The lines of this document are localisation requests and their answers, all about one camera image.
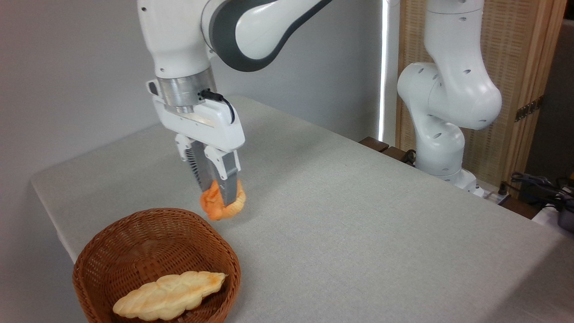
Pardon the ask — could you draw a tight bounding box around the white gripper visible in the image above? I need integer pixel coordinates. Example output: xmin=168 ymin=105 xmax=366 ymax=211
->
xmin=146 ymin=80 xmax=246 ymax=207

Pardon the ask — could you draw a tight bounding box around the round orange bread roll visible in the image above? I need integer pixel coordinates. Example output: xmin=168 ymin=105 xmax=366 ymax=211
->
xmin=199 ymin=179 xmax=247 ymax=221

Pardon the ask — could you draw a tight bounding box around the long pale braided bread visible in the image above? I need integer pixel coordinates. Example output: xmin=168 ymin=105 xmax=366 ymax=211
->
xmin=113 ymin=271 xmax=227 ymax=321

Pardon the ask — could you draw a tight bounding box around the brown wicker basket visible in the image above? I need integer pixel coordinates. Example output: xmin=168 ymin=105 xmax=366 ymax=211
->
xmin=73 ymin=208 xmax=242 ymax=323

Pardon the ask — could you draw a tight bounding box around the grey tablecloth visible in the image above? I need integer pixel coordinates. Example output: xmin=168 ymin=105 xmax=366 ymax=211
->
xmin=30 ymin=95 xmax=574 ymax=323

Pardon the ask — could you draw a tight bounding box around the metal hinge on divider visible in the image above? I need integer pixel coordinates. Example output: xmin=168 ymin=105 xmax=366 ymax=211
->
xmin=514 ymin=96 xmax=544 ymax=122

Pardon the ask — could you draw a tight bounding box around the wooden woven screen divider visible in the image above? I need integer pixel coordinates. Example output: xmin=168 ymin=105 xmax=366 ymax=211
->
xmin=396 ymin=0 xmax=568 ymax=198

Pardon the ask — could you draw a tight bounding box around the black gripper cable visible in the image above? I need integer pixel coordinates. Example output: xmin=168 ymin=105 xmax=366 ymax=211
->
xmin=199 ymin=89 xmax=236 ymax=124

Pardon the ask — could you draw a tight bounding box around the bundle of black cables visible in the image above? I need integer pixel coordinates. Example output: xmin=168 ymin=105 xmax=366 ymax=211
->
xmin=499 ymin=172 xmax=574 ymax=212

